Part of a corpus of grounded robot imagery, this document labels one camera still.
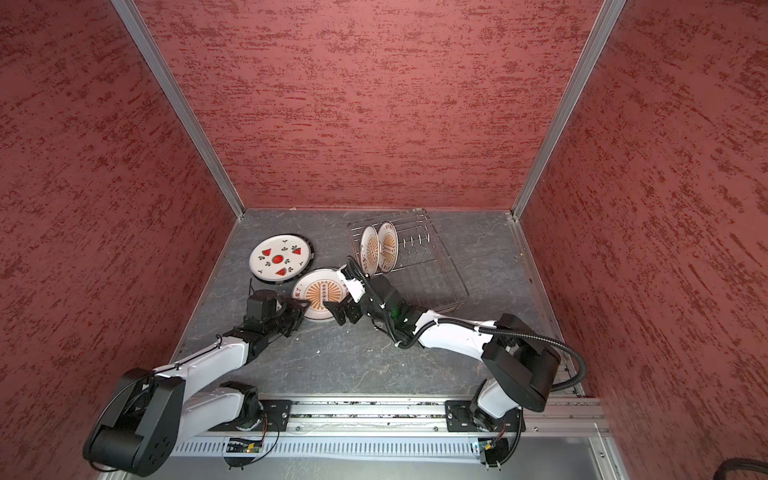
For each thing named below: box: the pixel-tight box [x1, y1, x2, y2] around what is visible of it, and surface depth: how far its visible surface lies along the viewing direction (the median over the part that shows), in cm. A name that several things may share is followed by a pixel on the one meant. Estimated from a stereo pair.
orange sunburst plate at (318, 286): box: [292, 268, 349, 320], surface depth 97 cm
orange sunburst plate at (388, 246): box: [378, 220, 399, 274], surface depth 99 cm
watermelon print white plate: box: [249, 234, 315, 284], surface depth 105 cm
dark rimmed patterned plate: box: [249, 233, 315, 285], surface depth 105 cm
